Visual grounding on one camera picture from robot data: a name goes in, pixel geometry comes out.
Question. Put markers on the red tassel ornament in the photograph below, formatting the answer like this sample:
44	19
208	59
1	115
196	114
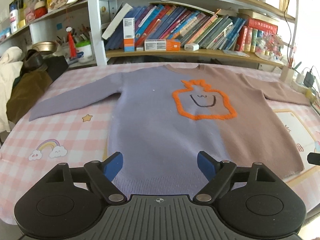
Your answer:
71	43

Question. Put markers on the white green-lid jar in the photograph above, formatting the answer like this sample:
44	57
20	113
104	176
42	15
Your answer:
84	51

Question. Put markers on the black power adapter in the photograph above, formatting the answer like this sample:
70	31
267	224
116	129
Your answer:
309	79

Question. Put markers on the red dictionaries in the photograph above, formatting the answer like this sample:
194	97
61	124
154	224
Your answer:
250	30

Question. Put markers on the pink checkered tablecloth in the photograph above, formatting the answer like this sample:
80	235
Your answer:
85	141

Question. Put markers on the flat orange white box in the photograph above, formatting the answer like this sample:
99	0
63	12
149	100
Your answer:
162	45

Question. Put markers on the cream white garment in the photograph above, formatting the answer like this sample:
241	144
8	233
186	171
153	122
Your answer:
11	65

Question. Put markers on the brass bowl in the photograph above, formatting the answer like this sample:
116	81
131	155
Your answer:
45	47

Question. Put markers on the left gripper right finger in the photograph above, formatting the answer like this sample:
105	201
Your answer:
218	174

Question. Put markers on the colourful figurine decoration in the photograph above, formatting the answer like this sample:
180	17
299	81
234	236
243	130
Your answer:
270	45

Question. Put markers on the wooden white bookshelf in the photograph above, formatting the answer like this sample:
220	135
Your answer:
89	19

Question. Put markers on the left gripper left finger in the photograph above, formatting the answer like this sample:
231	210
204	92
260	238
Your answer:
101	175

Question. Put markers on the dark leather shoe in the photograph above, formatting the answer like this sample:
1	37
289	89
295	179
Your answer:
34	61

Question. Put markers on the row of colourful books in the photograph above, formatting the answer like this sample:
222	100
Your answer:
176	22

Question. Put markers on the white orange medicine box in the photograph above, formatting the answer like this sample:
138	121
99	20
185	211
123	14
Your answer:
129	34

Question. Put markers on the brown corduroy garment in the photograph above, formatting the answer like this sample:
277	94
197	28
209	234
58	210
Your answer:
26	93

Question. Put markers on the white charger block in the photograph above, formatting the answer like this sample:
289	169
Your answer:
191	47

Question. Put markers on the beige pen holder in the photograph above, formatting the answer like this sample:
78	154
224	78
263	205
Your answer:
287	73

